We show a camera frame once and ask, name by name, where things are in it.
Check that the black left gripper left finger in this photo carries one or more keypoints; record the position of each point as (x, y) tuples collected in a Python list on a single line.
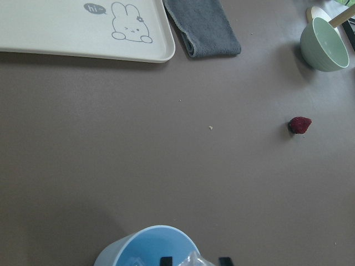
[(166, 261)]

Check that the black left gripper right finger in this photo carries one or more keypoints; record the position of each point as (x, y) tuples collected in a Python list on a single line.
[(225, 261)]

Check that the clear ice cube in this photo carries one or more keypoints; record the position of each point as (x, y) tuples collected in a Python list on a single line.
[(195, 259)]

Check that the light blue cup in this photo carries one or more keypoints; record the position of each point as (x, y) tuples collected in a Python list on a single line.
[(148, 246)]

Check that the red strawberry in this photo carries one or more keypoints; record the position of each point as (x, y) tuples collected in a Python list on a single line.
[(299, 125)]

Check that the grey folded cloth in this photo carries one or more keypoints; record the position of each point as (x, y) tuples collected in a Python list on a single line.
[(204, 28)]

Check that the cream rabbit tray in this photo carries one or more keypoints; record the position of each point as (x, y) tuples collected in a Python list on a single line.
[(121, 30)]

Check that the green bowl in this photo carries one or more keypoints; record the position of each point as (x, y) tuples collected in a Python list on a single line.
[(322, 48)]

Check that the black tray far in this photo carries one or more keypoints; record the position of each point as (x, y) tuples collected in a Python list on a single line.
[(349, 28)]

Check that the wooden mug tree stand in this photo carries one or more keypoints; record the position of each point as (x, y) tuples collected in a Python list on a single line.
[(331, 18)]

